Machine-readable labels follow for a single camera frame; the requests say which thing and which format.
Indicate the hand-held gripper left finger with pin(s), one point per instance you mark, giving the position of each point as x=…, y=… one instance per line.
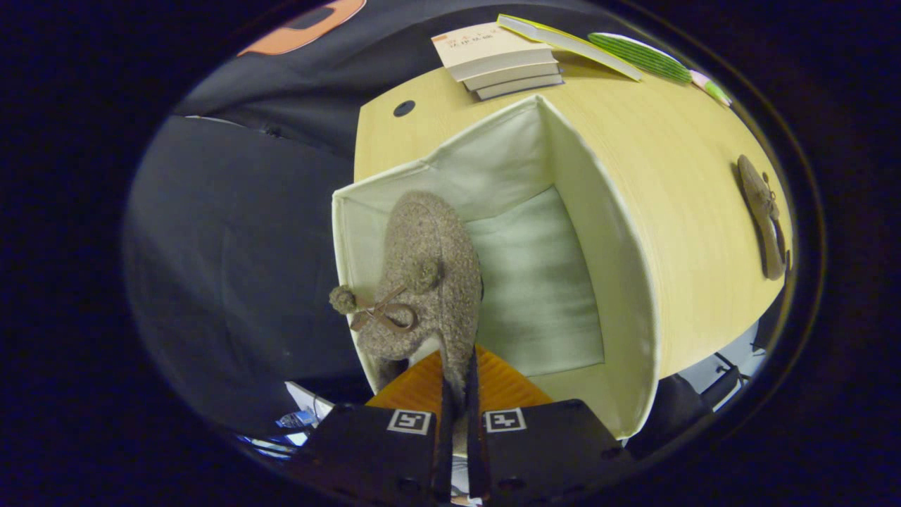
x=445, y=436

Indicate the clear plastic bottle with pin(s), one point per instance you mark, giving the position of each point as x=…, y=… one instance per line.
x=295, y=420

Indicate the cream fabric storage box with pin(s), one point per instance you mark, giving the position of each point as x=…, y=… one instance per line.
x=535, y=282

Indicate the yellow book with red circle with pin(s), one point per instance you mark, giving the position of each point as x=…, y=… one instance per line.
x=563, y=42

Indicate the beige cover book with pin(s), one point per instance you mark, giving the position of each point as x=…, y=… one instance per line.
x=486, y=46

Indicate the green striped plush cushion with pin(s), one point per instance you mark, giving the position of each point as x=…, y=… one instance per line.
x=640, y=56

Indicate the brown fuzzy shoe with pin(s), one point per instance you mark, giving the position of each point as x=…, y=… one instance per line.
x=760, y=204
x=429, y=246

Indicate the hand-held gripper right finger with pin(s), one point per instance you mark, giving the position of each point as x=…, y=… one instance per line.
x=473, y=422

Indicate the thick white-edged book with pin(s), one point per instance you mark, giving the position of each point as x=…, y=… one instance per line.
x=514, y=74

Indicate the blue cover book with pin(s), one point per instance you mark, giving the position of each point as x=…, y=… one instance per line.
x=524, y=87

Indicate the pink and green plush toy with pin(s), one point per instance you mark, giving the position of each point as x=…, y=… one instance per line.
x=712, y=88

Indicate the white flat board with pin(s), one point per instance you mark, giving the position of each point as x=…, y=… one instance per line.
x=310, y=400

